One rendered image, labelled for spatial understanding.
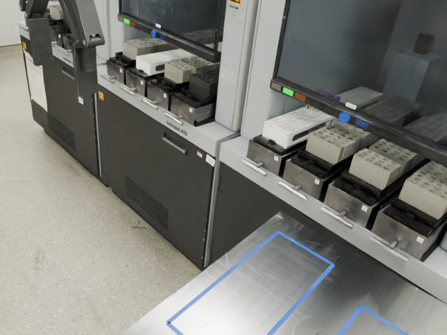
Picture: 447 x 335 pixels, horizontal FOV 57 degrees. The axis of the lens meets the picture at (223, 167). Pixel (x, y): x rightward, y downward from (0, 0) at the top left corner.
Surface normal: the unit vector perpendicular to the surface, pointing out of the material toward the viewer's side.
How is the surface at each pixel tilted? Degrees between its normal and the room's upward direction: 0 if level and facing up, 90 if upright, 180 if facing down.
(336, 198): 90
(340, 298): 0
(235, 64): 90
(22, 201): 0
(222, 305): 0
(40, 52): 90
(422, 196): 90
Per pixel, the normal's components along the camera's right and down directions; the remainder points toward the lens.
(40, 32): 0.69, 0.44
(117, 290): 0.10, -0.84
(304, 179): -0.72, 0.31
